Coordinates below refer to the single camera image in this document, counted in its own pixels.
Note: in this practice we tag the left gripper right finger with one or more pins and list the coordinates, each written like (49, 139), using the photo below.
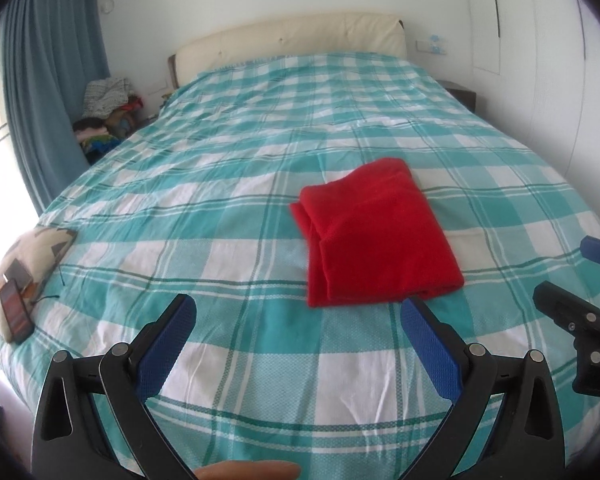
(526, 440)

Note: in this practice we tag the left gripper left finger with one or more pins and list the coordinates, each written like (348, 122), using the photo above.
(69, 441)

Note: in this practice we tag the red sweater with white motif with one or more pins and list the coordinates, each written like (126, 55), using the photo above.
(373, 238)

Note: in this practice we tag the pile of clothes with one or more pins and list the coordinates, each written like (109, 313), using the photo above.
(111, 114)

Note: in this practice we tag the person's left hand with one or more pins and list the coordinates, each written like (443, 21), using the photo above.
(246, 470)

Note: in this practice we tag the black smartphone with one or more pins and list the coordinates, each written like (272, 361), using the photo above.
(16, 313)

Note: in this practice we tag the patterned cream pillow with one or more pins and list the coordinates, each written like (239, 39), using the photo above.
(30, 262)

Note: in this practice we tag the white wardrobe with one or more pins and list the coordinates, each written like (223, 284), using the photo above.
(536, 67)

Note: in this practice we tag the dark bedside table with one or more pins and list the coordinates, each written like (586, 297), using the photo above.
(466, 97)

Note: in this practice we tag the teal plaid bedspread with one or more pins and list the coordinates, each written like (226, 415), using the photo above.
(198, 204)

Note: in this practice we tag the cream padded headboard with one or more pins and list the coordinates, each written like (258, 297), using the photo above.
(298, 35)

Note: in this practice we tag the blue curtain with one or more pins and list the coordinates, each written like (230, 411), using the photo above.
(49, 51)

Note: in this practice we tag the wall switch panel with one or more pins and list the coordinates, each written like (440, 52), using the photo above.
(432, 45)

